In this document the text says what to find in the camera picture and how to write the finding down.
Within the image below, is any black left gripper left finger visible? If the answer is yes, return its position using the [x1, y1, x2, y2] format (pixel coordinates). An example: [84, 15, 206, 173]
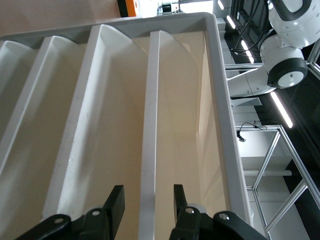
[14, 184, 126, 240]

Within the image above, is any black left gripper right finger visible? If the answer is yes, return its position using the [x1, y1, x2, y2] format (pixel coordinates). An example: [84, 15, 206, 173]
[169, 184, 266, 240]

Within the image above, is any white drawer cabinet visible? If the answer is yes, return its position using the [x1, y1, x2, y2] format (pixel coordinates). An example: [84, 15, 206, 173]
[0, 11, 253, 240]

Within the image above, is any white ceiling light strip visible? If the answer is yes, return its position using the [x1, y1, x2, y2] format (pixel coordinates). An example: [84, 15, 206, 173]
[226, 14, 237, 30]
[269, 91, 294, 129]

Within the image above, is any aluminium profile frame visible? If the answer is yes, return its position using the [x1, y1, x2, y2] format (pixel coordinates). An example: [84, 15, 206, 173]
[234, 124, 320, 240]

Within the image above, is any orange button enclosure box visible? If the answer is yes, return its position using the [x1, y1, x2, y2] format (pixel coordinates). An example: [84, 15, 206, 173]
[116, 0, 140, 18]

